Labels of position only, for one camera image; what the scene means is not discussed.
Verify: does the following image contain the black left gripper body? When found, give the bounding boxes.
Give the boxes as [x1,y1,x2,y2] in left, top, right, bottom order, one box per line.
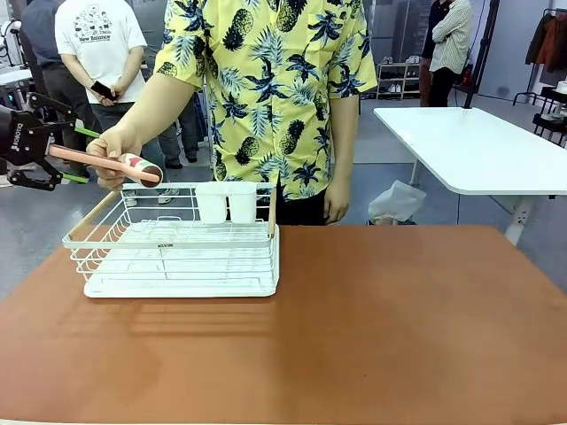
[0,105,49,176]

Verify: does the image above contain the pink-handled lint roller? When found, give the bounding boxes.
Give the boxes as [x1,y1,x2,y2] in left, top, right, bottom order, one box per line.
[47,143,165,190]

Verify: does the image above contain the person's left forearm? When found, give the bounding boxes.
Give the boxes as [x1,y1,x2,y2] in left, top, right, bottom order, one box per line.
[328,94,361,191]

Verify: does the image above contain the person's right forearm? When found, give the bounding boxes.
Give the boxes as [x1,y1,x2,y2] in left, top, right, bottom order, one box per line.
[113,72,198,151]

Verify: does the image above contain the person's right hand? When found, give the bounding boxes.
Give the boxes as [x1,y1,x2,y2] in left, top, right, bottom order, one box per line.
[85,126,144,193]

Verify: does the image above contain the person's left hand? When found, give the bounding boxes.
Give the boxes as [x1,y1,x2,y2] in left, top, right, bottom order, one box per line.
[322,183,353,227]

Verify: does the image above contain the black smartphone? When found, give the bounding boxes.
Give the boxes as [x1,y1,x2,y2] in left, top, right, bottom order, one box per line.
[89,80,118,103]

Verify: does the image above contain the man in dark shirt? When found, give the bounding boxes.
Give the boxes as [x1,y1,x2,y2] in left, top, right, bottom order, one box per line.
[19,0,97,179]

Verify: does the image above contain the man in white T-shirt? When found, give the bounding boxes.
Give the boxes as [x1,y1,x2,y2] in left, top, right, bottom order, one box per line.
[53,0,181,205]

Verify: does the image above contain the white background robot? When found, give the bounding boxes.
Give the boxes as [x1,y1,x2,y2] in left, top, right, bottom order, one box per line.
[0,19,22,68]

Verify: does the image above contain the white drain tray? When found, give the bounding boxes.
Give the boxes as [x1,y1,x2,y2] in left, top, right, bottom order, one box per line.
[82,223,282,299]

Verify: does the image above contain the white cutlery holder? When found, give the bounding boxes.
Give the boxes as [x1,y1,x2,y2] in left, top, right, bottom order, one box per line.
[194,182,259,225]

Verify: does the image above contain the person in yellow pineapple shirt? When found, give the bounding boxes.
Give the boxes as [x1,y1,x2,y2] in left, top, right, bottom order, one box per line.
[152,0,379,228]

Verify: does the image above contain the white shoe rack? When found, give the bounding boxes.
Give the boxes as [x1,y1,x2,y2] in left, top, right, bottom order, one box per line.
[375,54,423,102]

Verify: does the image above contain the white plastic bag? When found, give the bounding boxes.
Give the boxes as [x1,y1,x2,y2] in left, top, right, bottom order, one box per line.
[368,178,428,227]

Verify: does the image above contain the man in striped shirt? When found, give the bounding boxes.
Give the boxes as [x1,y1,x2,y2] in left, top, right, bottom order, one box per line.
[419,0,475,109]

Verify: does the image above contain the white folding table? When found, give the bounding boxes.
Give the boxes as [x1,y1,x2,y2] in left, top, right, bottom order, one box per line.
[372,105,567,247]

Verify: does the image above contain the black slanted pole stand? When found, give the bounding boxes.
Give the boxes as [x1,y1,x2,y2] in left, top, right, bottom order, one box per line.
[462,0,501,111]

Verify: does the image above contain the black clothes rack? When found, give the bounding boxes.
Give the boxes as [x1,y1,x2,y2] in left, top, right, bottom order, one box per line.
[512,5,567,107]

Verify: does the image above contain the black storage shelf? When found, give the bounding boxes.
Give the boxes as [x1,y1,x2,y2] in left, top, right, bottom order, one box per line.
[532,85,567,149]

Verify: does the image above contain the hanging dark jackets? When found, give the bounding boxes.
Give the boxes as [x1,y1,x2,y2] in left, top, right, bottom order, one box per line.
[524,12,567,75]

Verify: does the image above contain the white wire dish rack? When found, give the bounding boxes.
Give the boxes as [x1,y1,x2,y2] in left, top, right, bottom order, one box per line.
[61,182,281,278]

